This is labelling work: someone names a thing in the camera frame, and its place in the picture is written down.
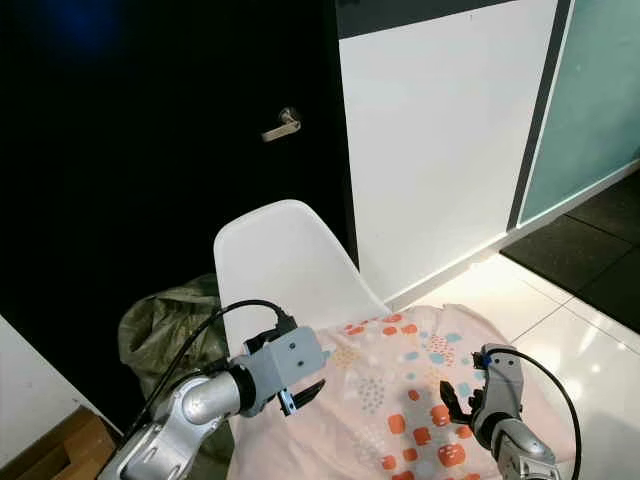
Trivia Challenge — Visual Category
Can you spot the white plastic shell chair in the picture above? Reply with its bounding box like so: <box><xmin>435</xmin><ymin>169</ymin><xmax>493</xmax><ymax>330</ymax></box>
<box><xmin>213</xmin><ymin>199</ymin><xmax>392</xmax><ymax>357</ymax></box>

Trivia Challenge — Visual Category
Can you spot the pink blanket with orange spots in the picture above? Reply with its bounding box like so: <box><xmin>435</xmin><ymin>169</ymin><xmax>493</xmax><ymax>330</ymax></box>
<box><xmin>224</xmin><ymin>302</ymin><xmax>613</xmax><ymax>480</ymax></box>

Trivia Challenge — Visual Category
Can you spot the grey-green woven sack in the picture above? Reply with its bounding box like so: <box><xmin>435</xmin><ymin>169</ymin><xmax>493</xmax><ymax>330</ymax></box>
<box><xmin>117</xmin><ymin>271</ymin><xmax>227</xmax><ymax>433</ymax></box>

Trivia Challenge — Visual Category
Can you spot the brown cardboard box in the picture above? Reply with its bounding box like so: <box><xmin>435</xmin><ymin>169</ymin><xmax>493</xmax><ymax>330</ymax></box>
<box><xmin>0</xmin><ymin>404</ymin><xmax>109</xmax><ymax>480</ymax></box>

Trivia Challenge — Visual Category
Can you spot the black door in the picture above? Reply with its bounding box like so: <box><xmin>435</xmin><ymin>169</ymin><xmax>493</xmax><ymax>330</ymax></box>
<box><xmin>0</xmin><ymin>0</ymin><xmax>361</xmax><ymax>456</ymax></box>

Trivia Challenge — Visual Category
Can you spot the teal frosted glass panel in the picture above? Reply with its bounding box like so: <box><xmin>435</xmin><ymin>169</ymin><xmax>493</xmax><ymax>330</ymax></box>
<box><xmin>520</xmin><ymin>0</ymin><xmax>640</xmax><ymax>225</ymax></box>

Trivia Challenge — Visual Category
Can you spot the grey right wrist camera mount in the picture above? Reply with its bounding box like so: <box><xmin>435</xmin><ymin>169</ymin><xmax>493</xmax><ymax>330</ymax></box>
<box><xmin>471</xmin><ymin>344</ymin><xmax>527</xmax><ymax>441</ymax></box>

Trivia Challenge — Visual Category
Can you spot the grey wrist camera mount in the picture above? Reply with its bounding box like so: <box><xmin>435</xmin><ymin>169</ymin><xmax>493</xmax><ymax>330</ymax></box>
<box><xmin>471</xmin><ymin>344</ymin><xmax>527</xmax><ymax>441</ymax></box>
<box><xmin>241</xmin><ymin>325</ymin><xmax>330</xmax><ymax>412</ymax></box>

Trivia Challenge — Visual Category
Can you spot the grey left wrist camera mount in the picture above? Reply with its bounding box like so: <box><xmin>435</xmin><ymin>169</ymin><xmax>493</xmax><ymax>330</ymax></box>
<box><xmin>241</xmin><ymin>325</ymin><xmax>330</xmax><ymax>412</ymax></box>

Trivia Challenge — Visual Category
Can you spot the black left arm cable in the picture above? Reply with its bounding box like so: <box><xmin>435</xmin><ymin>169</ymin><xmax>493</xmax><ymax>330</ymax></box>
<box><xmin>145</xmin><ymin>299</ymin><xmax>298</xmax><ymax>441</ymax></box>

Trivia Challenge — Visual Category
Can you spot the silver door handle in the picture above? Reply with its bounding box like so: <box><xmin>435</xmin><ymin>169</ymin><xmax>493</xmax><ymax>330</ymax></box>
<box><xmin>261</xmin><ymin>106</ymin><xmax>303</xmax><ymax>143</ymax></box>

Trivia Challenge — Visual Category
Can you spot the dark grey frame post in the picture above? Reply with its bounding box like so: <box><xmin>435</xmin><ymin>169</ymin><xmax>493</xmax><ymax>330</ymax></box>
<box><xmin>505</xmin><ymin>0</ymin><xmax>575</xmax><ymax>232</ymax></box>

